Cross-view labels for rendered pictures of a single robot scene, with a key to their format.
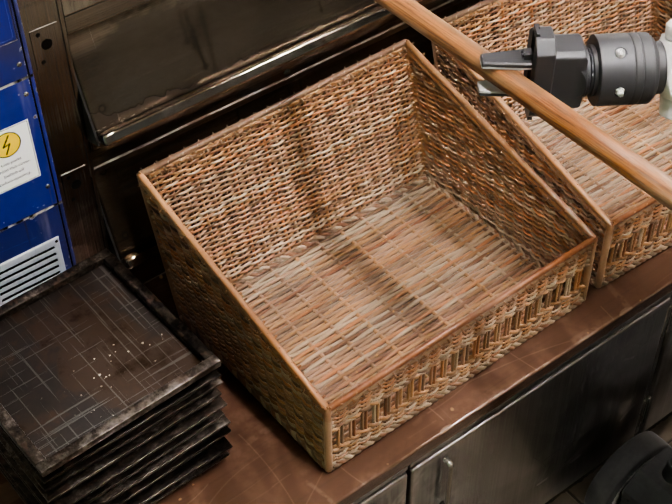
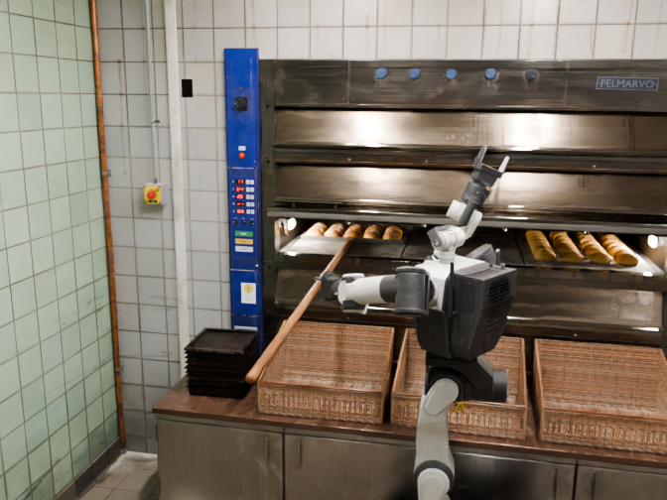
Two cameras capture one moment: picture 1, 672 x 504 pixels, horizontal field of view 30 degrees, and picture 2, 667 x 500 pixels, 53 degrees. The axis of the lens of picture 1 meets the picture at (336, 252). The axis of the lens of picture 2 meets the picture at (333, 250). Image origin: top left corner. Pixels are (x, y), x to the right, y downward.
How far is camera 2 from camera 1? 2.26 m
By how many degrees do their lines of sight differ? 52
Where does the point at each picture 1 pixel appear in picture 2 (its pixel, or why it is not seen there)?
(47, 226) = (254, 321)
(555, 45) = (327, 275)
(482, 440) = (318, 447)
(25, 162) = (252, 297)
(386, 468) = (271, 420)
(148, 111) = (291, 301)
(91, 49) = (284, 277)
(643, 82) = not seen: hidden behind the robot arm
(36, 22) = (267, 259)
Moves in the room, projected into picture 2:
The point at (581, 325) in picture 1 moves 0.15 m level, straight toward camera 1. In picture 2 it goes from (370, 428) to (338, 435)
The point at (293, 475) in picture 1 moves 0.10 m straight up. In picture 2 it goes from (250, 409) to (250, 388)
